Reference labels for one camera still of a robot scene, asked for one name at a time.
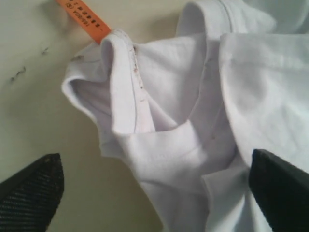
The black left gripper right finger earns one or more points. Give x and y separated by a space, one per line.
281 191

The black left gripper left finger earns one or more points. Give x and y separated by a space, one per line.
30 198

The white t-shirt red lettering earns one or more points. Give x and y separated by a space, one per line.
185 113

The small orange tag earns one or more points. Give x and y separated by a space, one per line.
96 28

